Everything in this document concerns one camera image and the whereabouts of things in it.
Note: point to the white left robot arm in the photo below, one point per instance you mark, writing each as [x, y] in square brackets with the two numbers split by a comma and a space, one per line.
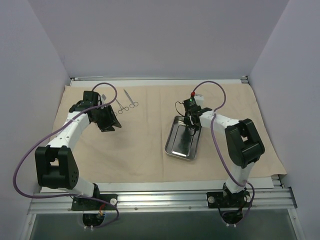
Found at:
[56, 166]

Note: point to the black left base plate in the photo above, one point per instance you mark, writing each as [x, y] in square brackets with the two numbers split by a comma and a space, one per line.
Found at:
[83, 204]

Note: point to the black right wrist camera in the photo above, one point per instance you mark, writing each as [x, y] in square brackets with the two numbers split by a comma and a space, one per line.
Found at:
[194, 102]

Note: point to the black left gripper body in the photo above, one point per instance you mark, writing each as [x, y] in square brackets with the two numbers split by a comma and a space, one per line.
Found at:
[105, 118]

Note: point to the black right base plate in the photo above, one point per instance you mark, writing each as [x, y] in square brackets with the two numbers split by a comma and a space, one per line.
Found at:
[223, 200]

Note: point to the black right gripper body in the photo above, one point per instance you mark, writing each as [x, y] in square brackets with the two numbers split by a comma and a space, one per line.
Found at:
[190, 120]

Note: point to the beige cloth wrap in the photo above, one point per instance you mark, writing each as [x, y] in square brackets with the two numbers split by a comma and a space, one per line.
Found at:
[136, 153]

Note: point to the aluminium front rail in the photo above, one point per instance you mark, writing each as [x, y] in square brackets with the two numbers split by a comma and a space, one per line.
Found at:
[168, 201]

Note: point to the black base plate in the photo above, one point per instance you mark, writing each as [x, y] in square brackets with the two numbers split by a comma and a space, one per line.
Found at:
[223, 200]
[83, 204]

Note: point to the steel surgical scissors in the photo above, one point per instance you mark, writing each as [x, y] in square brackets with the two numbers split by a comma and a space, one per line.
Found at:
[133, 103]

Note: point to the stainless steel instrument tray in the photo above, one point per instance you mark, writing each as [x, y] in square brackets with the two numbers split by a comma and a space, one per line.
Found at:
[182, 141]

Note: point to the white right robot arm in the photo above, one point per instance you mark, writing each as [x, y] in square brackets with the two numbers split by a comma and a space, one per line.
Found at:
[244, 144]

